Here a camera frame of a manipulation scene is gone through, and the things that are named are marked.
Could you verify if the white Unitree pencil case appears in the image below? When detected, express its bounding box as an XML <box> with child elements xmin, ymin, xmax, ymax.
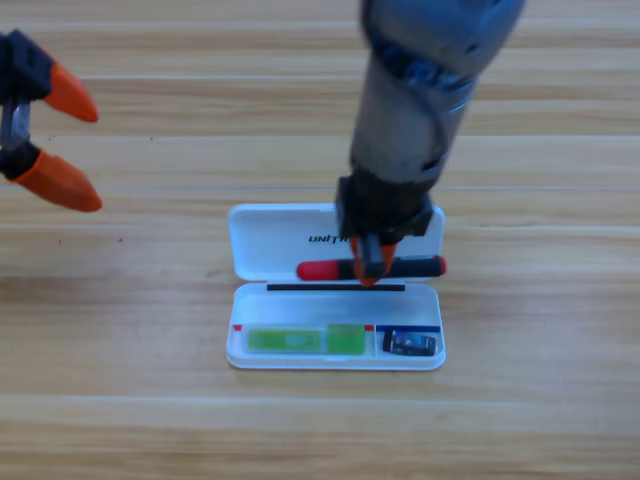
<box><xmin>224</xmin><ymin>202</ymin><xmax>448</xmax><ymax>372</ymax></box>

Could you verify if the green transparent pencil lead box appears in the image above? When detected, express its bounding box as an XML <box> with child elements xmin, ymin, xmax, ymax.
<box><xmin>246</xmin><ymin>323</ymin><xmax>367</xmax><ymax>357</ymax></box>

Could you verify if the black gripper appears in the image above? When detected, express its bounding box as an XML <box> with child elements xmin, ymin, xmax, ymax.
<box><xmin>333</xmin><ymin>169</ymin><xmax>434</xmax><ymax>289</ymax></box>
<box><xmin>0</xmin><ymin>28</ymin><xmax>104</xmax><ymax>214</ymax></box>

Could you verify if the black marker with red cap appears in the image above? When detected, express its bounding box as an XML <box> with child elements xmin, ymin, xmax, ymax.
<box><xmin>295</xmin><ymin>255</ymin><xmax>448</xmax><ymax>283</ymax></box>

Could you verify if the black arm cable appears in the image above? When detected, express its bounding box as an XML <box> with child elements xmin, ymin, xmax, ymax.
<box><xmin>369</xmin><ymin>34</ymin><xmax>452</xmax><ymax>167</ymax></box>

